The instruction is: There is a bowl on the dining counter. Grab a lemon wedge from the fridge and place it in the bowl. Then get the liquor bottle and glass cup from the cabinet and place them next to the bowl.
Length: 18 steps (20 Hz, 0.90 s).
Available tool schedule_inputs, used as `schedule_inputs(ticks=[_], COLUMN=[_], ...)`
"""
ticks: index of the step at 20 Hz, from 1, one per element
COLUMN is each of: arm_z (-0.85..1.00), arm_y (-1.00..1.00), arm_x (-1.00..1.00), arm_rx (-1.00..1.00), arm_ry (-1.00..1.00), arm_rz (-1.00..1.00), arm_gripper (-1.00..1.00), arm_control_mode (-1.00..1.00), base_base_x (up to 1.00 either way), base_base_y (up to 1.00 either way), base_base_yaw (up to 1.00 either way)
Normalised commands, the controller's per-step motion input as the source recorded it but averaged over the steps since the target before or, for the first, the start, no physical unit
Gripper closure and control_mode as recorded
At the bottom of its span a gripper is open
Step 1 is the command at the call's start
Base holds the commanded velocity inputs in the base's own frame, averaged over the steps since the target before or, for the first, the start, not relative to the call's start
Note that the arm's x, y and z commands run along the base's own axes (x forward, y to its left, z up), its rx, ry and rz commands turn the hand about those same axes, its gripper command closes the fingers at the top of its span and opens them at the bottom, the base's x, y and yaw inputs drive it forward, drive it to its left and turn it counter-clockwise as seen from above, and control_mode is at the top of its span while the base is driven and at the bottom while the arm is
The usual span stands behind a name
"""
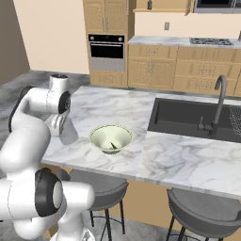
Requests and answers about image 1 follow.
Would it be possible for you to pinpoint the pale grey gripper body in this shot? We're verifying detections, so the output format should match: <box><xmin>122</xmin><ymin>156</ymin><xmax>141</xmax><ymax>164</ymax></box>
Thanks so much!
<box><xmin>46</xmin><ymin>120</ymin><xmax>68</xmax><ymax>138</ymax></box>

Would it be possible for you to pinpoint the pale green bowl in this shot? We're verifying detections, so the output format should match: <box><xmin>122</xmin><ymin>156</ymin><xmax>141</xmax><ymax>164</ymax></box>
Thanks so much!
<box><xmin>88</xmin><ymin>124</ymin><xmax>134</xmax><ymax>155</ymax></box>

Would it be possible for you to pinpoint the grey bar stool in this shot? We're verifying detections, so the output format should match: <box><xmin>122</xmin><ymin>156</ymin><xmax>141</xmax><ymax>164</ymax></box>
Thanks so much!
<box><xmin>57</xmin><ymin>168</ymin><xmax>130</xmax><ymax>241</ymax></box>
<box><xmin>165</xmin><ymin>187</ymin><xmax>241</xmax><ymax>241</ymax></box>

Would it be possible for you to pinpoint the black and silver oven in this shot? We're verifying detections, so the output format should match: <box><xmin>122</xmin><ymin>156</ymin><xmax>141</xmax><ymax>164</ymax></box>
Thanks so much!
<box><xmin>88</xmin><ymin>33</ymin><xmax>126</xmax><ymax>73</ymax></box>

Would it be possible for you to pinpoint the tall light wood cupboard run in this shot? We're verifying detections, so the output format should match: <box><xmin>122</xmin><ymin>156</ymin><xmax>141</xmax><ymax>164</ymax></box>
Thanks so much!
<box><xmin>82</xmin><ymin>0</ymin><xmax>137</xmax><ymax>89</ymax></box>

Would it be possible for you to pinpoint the dark grey sink basin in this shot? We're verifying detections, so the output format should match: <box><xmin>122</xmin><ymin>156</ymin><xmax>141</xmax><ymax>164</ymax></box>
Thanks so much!
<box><xmin>147</xmin><ymin>97</ymin><xmax>241</xmax><ymax>144</ymax></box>

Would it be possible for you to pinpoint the light wood base cupboard run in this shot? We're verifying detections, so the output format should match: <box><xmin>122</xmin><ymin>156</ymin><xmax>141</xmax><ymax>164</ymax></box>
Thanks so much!
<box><xmin>127</xmin><ymin>43</ymin><xmax>241</xmax><ymax>97</ymax></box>

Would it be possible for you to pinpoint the dark grey curved tap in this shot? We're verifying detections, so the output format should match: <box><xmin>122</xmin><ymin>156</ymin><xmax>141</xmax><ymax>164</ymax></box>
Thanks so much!
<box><xmin>197</xmin><ymin>74</ymin><xmax>228</xmax><ymax>137</ymax></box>

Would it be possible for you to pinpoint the black gas hob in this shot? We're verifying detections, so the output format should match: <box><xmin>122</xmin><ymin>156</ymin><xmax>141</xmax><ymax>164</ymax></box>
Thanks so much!
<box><xmin>188</xmin><ymin>37</ymin><xmax>235</xmax><ymax>47</ymax></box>

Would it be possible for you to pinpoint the silver microwave oven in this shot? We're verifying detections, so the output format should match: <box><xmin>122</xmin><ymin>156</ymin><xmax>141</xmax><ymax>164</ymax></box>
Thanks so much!
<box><xmin>192</xmin><ymin>0</ymin><xmax>241</xmax><ymax>14</ymax></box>

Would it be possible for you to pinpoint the light wood wall shelf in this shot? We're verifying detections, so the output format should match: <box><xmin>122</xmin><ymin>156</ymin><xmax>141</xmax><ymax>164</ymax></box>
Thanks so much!
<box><xmin>133</xmin><ymin>0</ymin><xmax>193</xmax><ymax>16</ymax></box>

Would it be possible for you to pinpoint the dark wire dish rack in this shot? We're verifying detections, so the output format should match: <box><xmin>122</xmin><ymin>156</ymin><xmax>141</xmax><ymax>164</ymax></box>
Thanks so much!
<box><xmin>229</xmin><ymin>104</ymin><xmax>241</xmax><ymax>137</ymax></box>

